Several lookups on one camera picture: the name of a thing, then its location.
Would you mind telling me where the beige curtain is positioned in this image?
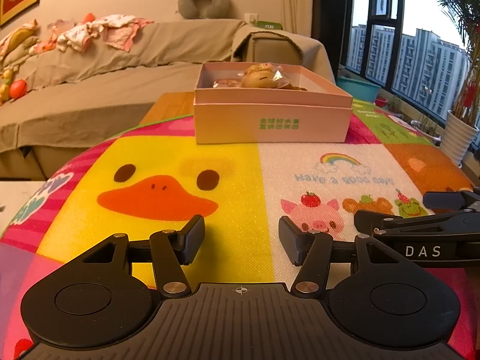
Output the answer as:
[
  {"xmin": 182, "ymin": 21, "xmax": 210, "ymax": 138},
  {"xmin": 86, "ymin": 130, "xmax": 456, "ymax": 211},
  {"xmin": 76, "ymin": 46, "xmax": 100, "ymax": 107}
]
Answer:
[{"xmin": 277, "ymin": 0, "xmax": 314, "ymax": 38}]

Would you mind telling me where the teal plastic basin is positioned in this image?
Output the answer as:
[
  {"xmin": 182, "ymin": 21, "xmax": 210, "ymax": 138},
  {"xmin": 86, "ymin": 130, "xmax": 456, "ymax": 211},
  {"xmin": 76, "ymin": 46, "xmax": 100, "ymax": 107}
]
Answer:
[{"xmin": 336, "ymin": 76, "xmax": 382, "ymax": 104}]

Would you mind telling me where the yellow pink cloth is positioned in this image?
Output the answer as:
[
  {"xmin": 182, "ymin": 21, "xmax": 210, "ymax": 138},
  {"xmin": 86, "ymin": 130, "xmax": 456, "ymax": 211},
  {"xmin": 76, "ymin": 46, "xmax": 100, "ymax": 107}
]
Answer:
[{"xmin": 0, "ymin": 20, "xmax": 40, "ymax": 64}]

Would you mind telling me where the pink cardboard box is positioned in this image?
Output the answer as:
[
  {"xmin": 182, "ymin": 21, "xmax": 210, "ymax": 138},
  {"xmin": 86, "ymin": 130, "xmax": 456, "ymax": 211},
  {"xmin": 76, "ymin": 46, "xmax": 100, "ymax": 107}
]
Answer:
[{"xmin": 193, "ymin": 62, "xmax": 354, "ymax": 145}]

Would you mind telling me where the orange ball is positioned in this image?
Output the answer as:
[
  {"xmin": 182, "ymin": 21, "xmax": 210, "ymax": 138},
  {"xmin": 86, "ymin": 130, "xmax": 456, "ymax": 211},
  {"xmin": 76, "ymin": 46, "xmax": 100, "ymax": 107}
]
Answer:
[{"xmin": 9, "ymin": 79, "xmax": 28, "ymax": 99}]

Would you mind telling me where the floral baby garment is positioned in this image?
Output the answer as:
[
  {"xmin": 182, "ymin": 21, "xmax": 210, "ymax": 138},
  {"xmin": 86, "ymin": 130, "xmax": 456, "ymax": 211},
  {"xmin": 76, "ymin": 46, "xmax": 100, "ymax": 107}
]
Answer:
[{"xmin": 56, "ymin": 22, "xmax": 102, "ymax": 52}]

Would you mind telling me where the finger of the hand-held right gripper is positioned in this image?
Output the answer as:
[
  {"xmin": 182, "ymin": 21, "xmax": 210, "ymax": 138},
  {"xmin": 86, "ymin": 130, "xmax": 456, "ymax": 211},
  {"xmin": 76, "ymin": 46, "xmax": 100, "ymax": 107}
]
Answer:
[
  {"xmin": 353, "ymin": 209, "xmax": 480, "ymax": 235},
  {"xmin": 423, "ymin": 186, "xmax": 480, "ymax": 211}
]

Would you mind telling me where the yellow plush toy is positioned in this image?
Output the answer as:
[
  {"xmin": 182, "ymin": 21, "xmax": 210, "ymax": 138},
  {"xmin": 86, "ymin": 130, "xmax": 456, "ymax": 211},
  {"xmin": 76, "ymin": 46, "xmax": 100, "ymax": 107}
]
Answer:
[{"xmin": 0, "ymin": 65, "xmax": 16, "ymax": 104}]

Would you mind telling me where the round bun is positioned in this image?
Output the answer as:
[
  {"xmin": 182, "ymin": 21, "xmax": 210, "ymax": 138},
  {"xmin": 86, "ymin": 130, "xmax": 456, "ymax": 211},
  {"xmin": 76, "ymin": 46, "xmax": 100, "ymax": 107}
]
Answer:
[{"xmin": 240, "ymin": 64, "xmax": 289, "ymax": 89}]

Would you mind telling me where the colourful cartoon play mat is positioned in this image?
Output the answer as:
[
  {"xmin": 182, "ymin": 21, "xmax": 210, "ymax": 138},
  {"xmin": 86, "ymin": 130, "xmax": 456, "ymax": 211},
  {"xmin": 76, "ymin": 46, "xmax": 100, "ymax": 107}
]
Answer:
[{"xmin": 0, "ymin": 97, "xmax": 480, "ymax": 360}]

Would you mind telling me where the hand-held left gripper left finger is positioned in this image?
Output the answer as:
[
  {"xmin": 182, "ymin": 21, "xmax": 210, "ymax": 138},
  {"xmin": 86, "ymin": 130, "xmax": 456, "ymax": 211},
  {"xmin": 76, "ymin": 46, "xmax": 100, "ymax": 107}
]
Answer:
[{"xmin": 80, "ymin": 214, "xmax": 206, "ymax": 298}]

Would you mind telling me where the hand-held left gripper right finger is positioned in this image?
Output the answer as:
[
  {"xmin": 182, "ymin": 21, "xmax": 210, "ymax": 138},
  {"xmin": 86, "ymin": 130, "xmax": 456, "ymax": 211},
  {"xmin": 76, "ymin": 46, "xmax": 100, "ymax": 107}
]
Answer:
[{"xmin": 278, "ymin": 215, "xmax": 416, "ymax": 298}]

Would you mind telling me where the white ribbed planter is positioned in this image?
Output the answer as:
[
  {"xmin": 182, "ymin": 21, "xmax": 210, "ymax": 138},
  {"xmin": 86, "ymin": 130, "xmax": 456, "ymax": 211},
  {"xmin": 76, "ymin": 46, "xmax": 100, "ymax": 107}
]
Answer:
[{"xmin": 442, "ymin": 110, "xmax": 480, "ymax": 167}]

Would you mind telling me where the beige sofa cover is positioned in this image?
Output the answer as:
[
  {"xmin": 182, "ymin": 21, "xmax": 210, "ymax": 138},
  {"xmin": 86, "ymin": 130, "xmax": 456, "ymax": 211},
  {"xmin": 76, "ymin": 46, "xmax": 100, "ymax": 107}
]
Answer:
[{"xmin": 0, "ymin": 19, "xmax": 336, "ymax": 154}]

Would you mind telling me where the beige covered sofa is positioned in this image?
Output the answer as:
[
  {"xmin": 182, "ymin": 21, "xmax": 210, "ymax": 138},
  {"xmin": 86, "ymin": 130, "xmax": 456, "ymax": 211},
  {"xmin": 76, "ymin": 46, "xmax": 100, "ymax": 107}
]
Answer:
[{"xmin": 0, "ymin": 19, "xmax": 336, "ymax": 181}]

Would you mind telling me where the black window frame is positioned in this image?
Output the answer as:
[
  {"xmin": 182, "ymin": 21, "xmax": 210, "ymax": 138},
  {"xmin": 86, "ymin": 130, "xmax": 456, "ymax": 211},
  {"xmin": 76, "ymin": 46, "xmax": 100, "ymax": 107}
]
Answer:
[{"xmin": 339, "ymin": 0, "xmax": 480, "ymax": 121}]

